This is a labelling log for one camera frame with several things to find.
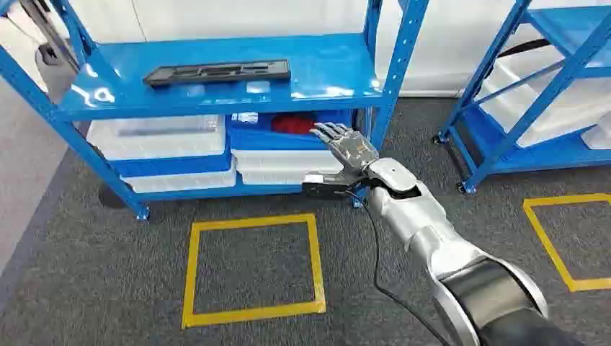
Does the white plastic bin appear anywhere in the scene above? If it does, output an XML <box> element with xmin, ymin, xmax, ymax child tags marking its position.
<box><xmin>231</xmin><ymin>148</ymin><xmax>344</xmax><ymax>174</ymax></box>
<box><xmin>238</xmin><ymin>169</ymin><xmax>346</xmax><ymax>186</ymax></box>
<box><xmin>477</xmin><ymin>45</ymin><xmax>611</xmax><ymax>149</ymax></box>
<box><xmin>579</xmin><ymin>113</ymin><xmax>611</xmax><ymax>151</ymax></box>
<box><xmin>120</xmin><ymin>159</ymin><xmax>238</xmax><ymax>195</ymax></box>
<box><xmin>86</xmin><ymin>114</ymin><xmax>227</xmax><ymax>162</ymax></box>

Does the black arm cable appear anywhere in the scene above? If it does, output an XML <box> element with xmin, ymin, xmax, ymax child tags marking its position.
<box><xmin>349</xmin><ymin>190</ymin><xmax>450</xmax><ymax>346</ymax></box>

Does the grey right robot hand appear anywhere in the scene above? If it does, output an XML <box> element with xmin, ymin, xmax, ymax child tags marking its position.
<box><xmin>310</xmin><ymin>122</ymin><xmax>381</xmax><ymax>176</ymax></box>

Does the blue metal shelf rack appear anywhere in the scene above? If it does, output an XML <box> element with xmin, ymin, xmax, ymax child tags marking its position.
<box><xmin>0</xmin><ymin>0</ymin><xmax>431</xmax><ymax>222</ymax></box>
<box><xmin>432</xmin><ymin>0</ymin><xmax>611</xmax><ymax>196</ymax></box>

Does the person's shoe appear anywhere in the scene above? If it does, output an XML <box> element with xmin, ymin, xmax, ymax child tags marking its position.
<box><xmin>37</xmin><ymin>43</ymin><xmax>66</xmax><ymax>67</ymax></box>

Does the yellow floor tape square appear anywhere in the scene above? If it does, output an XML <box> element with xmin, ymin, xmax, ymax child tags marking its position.
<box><xmin>181</xmin><ymin>213</ymin><xmax>327</xmax><ymax>330</ymax></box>
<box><xmin>522</xmin><ymin>193</ymin><xmax>611</xmax><ymax>293</ymax></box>

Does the black plastic panel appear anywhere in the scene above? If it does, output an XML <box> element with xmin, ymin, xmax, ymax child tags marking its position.
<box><xmin>142</xmin><ymin>59</ymin><xmax>292</xmax><ymax>88</ymax></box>

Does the red part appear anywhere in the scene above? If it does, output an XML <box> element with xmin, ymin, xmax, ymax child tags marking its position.
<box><xmin>271</xmin><ymin>113</ymin><xmax>318</xmax><ymax>136</ymax></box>

